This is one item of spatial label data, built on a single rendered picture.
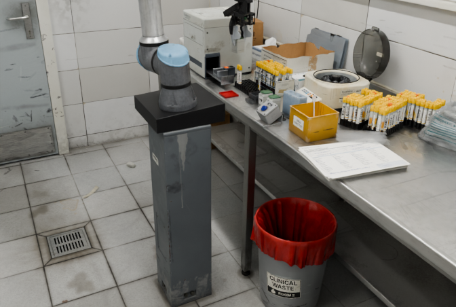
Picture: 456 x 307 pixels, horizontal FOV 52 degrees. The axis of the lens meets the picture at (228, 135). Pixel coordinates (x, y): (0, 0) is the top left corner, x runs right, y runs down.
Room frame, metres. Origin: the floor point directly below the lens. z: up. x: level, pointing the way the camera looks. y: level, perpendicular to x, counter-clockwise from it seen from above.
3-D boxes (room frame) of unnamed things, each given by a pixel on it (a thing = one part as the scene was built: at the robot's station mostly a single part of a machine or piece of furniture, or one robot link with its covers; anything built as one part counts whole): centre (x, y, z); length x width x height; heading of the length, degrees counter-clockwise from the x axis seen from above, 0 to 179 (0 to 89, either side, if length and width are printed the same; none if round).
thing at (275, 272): (1.71, -0.30, 0.22); 0.38 x 0.37 x 0.44; 27
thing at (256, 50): (2.65, -0.24, 0.94); 0.22 x 0.12 x 0.13; 31
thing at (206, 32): (2.45, 0.06, 1.03); 0.31 x 0.27 x 0.30; 27
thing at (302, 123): (1.63, -0.32, 0.93); 0.13 x 0.13 x 0.10; 25
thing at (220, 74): (2.23, 0.05, 0.92); 0.21 x 0.07 x 0.05; 27
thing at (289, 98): (1.79, -0.27, 0.92); 0.10 x 0.07 x 0.10; 34
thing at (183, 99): (1.74, 0.20, 0.99); 0.15 x 0.15 x 0.10
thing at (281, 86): (2.14, -0.21, 0.91); 0.20 x 0.10 x 0.07; 27
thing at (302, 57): (2.32, -0.34, 0.95); 0.29 x 0.25 x 0.15; 117
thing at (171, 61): (1.74, 0.21, 1.11); 0.13 x 0.12 x 0.14; 39
